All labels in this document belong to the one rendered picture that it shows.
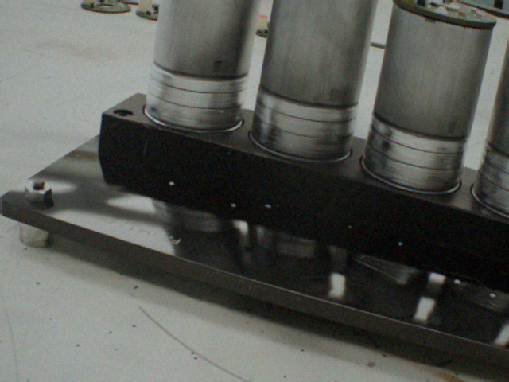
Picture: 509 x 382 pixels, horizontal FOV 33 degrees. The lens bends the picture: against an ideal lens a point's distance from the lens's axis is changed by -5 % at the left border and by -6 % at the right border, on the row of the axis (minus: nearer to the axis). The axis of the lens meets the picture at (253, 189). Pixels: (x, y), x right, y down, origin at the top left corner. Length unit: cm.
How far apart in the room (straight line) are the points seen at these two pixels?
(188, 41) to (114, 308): 7
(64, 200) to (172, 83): 4
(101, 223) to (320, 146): 5
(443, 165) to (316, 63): 4
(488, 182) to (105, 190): 9
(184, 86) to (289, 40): 3
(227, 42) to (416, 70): 5
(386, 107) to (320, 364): 6
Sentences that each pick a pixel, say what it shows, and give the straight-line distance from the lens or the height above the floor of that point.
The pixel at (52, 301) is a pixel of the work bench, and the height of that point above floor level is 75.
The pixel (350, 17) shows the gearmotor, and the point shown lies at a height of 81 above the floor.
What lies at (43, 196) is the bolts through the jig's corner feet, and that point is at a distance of 19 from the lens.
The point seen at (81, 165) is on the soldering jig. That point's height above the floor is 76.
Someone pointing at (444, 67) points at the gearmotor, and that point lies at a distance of 20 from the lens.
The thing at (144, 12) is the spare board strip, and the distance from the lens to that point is 42.
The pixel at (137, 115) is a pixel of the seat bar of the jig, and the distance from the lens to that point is 22.
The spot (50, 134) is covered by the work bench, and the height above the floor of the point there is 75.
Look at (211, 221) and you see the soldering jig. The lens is 19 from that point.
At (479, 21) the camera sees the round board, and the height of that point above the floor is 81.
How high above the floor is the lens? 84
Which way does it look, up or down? 23 degrees down
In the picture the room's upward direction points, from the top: 10 degrees clockwise
